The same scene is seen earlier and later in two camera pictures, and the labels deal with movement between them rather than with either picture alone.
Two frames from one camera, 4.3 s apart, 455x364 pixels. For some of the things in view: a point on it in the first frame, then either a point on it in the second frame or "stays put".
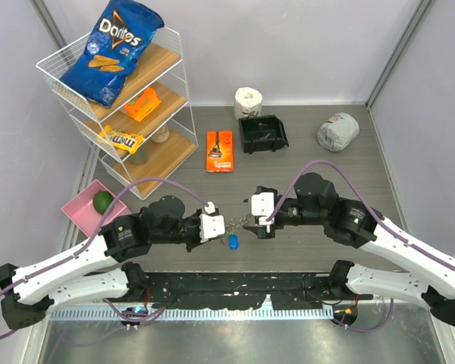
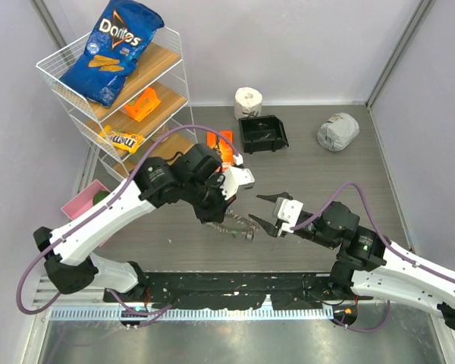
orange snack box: (140, 106) stays put
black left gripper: (196, 243) to (217, 212)
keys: (268, 135) stays put
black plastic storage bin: (262, 133) stays put
